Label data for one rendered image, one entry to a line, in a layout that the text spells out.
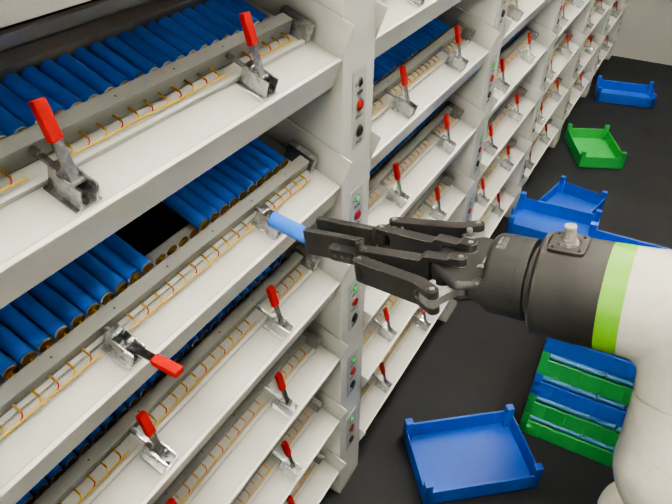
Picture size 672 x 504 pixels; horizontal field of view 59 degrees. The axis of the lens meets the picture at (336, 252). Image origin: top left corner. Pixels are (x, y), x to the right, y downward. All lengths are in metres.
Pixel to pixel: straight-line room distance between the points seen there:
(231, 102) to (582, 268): 0.41
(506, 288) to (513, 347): 1.45
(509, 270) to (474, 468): 1.18
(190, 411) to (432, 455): 0.93
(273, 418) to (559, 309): 0.69
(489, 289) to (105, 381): 0.40
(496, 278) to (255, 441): 0.65
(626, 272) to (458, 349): 1.45
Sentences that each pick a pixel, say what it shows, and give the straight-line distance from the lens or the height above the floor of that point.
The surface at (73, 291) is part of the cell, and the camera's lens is 0.70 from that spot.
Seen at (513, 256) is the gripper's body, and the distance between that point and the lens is 0.52.
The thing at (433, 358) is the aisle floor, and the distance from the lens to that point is 1.88.
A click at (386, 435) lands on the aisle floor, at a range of 1.69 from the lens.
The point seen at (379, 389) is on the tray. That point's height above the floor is 0.11.
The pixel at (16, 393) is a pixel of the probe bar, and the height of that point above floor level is 0.94.
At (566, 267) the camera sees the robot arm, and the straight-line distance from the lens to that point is 0.51.
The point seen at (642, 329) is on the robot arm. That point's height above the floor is 1.07.
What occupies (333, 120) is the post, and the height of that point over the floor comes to 1.01.
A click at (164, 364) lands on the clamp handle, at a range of 0.63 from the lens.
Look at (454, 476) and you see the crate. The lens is 1.64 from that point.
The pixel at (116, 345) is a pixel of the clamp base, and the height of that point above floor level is 0.93.
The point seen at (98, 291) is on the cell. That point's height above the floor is 0.95.
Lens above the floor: 1.39
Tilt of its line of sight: 38 degrees down
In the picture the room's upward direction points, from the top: straight up
